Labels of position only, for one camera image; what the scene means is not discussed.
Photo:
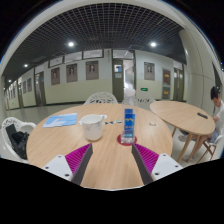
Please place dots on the dark wooden door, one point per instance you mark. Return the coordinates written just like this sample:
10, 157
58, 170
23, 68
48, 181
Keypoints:
40, 90
178, 85

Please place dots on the clear blue-labelled water bottle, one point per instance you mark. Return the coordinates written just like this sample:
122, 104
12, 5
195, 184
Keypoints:
129, 123

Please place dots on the framed wall portraits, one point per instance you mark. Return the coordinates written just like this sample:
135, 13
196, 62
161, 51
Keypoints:
92, 70

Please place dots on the white lattice-back plastic chair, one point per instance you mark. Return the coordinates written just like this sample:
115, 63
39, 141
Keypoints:
145, 100
100, 99

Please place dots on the black phone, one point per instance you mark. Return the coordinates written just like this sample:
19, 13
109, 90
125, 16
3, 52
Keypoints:
202, 115

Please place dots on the white ceramic mug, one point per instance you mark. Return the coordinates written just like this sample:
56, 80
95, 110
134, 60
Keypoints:
92, 128

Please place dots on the blue and white booklet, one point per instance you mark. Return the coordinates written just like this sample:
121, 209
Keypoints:
60, 120

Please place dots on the small dark paper cutouts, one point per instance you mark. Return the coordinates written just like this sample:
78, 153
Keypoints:
108, 123

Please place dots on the green exit sign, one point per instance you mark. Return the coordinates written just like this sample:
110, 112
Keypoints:
144, 89

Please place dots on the black bag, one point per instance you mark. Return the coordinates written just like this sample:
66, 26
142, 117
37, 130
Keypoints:
18, 141

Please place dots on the round ceiling lights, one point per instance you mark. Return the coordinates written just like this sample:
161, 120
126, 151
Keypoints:
71, 44

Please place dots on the small beige paper cutout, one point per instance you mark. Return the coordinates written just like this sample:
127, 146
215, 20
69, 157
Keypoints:
153, 124

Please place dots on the white plastic armchair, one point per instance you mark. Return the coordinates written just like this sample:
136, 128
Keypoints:
28, 126

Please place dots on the round wooden side table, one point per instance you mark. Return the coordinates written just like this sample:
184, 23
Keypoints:
181, 115

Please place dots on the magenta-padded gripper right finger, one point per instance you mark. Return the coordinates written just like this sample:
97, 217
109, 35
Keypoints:
148, 160

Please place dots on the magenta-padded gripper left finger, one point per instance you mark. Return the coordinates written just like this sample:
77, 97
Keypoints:
75, 160

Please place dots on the red notice board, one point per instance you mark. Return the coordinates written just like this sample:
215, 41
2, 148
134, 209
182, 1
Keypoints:
166, 77

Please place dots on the flat round red coaster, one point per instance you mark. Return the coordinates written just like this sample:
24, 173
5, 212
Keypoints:
119, 140

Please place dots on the person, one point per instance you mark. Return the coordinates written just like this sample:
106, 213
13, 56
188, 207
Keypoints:
218, 113

